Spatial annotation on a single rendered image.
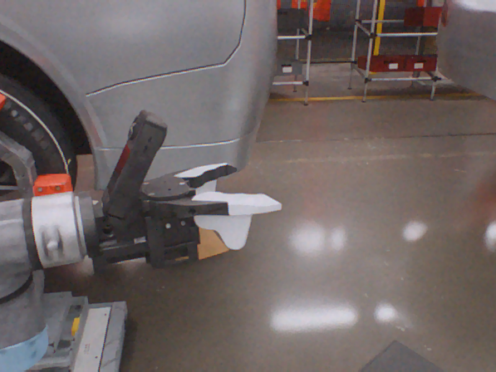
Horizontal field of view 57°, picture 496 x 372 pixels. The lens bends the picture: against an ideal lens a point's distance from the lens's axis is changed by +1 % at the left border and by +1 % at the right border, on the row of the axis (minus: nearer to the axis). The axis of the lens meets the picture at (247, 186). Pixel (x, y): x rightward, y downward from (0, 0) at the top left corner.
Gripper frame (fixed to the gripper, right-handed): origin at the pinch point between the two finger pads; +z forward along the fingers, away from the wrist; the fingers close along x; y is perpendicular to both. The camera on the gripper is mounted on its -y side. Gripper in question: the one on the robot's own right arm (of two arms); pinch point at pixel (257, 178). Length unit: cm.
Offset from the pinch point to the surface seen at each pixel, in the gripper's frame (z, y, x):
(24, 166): -37, 17, -90
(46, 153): -31, 16, -98
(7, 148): -40, 11, -91
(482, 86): 190, 20, -151
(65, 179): -27, 23, -92
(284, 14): 190, -29, -417
